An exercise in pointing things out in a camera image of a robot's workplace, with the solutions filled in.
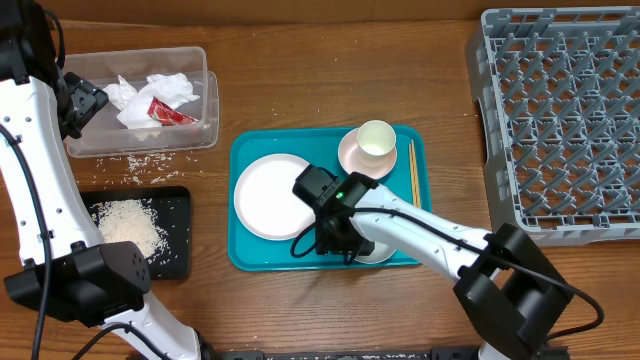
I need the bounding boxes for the white cup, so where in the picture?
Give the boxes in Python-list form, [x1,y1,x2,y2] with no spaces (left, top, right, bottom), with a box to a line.
[356,120,396,167]

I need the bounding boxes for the pink saucer plate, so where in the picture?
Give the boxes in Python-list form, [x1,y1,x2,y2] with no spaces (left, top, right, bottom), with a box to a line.
[338,129,398,180]

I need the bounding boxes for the right wooden chopstick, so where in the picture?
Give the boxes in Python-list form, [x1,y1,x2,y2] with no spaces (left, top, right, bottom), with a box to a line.
[410,138,423,209]

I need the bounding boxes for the red sauce packet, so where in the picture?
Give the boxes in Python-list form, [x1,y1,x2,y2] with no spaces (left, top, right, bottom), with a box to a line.
[147,97,197,126]

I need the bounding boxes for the pile of white rice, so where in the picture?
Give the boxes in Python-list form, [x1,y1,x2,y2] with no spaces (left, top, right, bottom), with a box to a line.
[89,199,169,262]

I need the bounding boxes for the black rectangular tray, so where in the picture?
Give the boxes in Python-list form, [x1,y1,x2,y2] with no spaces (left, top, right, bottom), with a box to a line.
[81,186,192,280]

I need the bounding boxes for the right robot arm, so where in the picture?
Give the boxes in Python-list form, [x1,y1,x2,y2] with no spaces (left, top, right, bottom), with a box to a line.
[292,165,573,359]

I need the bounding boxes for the clear plastic waste bin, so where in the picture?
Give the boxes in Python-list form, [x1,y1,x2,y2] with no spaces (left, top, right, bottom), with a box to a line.
[64,47,220,158]

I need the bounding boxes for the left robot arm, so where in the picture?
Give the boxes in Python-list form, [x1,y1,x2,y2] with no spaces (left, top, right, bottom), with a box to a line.
[1,0,214,359]

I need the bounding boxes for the grey dishwasher rack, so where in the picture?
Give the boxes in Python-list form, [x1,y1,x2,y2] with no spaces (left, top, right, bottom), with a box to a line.
[466,6,639,246]

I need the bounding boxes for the scattered rice grains on table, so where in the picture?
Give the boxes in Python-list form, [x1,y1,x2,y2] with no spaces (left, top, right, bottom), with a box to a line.
[90,151,203,189]

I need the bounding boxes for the large white plate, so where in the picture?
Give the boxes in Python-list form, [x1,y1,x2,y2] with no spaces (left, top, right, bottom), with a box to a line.
[233,153,315,241]

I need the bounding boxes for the white napkin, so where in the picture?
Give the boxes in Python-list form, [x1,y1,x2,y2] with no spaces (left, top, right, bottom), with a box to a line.
[104,73,200,129]

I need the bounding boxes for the grey bowl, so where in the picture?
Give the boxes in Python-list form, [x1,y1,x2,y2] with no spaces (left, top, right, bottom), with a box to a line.
[355,242,396,265]

